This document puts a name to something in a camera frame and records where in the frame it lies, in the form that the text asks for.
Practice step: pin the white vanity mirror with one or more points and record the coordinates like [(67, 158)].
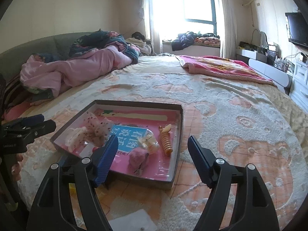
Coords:
[(259, 38)]

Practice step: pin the dark box tray pink inside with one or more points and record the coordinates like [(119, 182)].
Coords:
[(166, 166)]

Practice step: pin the clear yellow hair clip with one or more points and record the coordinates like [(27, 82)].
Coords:
[(149, 144)]

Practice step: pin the pile of desk clutter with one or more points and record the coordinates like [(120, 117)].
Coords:
[(276, 57)]

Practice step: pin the white paper packet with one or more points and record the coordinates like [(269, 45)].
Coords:
[(137, 221)]

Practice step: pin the striped pillow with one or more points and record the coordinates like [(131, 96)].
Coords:
[(14, 91)]

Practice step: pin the grey padded headboard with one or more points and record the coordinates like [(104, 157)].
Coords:
[(36, 45)]

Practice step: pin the sheer white curtain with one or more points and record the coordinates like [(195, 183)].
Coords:
[(226, 24), (150, 24)]

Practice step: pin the pink printed blanket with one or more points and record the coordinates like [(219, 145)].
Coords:
[(216, 67)]

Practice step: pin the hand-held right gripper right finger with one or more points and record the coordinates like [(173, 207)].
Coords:
[(199, 162)]

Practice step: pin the white claw hair clip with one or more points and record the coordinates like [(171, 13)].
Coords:
[(74, 137)]

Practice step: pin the heap of light clothes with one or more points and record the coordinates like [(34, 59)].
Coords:
[(138, 43)]

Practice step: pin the orange patterned cloth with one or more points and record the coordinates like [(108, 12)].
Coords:
[(208, 41)]

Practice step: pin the dark jacket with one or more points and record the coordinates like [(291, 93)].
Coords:
[(184, 41)]

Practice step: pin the person's left hand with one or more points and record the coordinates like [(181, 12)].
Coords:
[(17, 160)]

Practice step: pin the white drawer cabinet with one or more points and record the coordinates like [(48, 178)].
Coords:
[(300, 81)]

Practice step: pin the pink quilt with floral side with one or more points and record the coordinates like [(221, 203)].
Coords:
[(79, 67)]

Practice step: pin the pink fluffy hair clip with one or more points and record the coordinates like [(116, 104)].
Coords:
[(138, 158)]

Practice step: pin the white window seat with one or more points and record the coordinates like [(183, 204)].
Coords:
[(192, 51)]

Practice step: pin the black wall television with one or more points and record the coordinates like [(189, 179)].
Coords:
[(298, 28)]

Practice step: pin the pink pillow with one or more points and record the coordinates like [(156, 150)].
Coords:
[(16, 110)]

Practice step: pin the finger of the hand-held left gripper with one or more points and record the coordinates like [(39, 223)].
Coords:
[(32, 119), (42, 127)]

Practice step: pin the dotted sheer hair bow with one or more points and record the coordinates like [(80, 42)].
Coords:
[(96, 130)]

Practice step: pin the white dressing desk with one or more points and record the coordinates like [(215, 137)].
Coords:
[(267, 73)]

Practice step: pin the window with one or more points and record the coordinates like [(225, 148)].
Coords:
[(197, 4)]

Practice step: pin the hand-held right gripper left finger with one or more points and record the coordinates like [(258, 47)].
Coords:
[(108, 160)]

